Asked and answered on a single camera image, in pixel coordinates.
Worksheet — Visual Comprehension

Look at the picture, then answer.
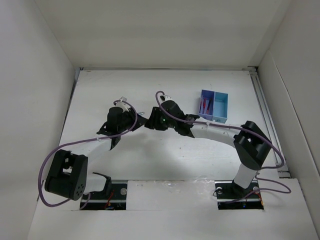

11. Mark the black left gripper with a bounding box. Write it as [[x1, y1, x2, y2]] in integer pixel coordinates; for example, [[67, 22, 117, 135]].
[[117, 108, 147, 133]]

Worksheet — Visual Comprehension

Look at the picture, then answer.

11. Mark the pink ink clear pen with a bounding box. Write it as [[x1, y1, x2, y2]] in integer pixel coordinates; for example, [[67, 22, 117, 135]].
[[200, 98, 206, 114]]

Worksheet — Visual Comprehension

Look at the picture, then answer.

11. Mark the red gel pen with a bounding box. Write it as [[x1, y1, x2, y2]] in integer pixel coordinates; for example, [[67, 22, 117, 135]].
[[204, 98, 209, 113]]

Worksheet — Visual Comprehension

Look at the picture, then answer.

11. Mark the orange cap refill pen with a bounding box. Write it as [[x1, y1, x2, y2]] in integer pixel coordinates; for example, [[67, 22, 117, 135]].
[[206, 98, 213, 114]]

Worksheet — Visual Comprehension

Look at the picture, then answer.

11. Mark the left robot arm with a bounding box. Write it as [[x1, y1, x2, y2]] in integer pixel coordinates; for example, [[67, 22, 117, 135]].
[[44, 106, 148, 201]]

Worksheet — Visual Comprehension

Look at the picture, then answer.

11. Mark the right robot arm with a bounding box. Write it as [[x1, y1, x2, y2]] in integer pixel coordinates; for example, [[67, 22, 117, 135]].
[[144, 100, 271, 197]]

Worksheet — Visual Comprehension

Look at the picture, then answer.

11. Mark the dark blue container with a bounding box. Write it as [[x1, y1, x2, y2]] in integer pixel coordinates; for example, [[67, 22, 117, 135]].
[[198, 89, 215, 121]]

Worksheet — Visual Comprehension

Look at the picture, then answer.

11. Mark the light blue container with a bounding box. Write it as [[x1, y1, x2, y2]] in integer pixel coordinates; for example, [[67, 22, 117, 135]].
[[212, 92, 228, 124]]

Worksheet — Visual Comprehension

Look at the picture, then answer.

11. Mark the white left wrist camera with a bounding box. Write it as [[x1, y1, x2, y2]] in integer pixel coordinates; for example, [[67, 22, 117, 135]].
[[115, 97, 131, 112]]

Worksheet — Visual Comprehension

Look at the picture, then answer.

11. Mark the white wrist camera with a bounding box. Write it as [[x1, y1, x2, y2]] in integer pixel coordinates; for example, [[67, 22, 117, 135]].
[[115, 97, 131, 112], [160, 94, 172, 102]]

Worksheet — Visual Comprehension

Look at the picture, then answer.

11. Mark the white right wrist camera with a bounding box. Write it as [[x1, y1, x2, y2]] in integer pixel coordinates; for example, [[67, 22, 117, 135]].
[[160, 94, 172, 102]]

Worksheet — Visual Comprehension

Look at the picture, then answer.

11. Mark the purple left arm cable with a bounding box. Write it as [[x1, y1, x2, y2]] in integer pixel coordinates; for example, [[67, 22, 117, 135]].
[[37, 99, 139, 208]]

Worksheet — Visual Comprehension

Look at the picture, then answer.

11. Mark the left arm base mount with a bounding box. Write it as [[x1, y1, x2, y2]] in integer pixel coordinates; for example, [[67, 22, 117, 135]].
[[79, 172, 128, 211]]

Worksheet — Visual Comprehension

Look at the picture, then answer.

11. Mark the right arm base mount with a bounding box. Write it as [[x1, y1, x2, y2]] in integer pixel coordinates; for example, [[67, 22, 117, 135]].
[[212, 180, 264, 210]]

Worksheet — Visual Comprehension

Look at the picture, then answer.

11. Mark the aluminium side rail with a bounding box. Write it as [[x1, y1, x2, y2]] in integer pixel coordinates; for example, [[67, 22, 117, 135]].
[[248, 67, 291, 179]]

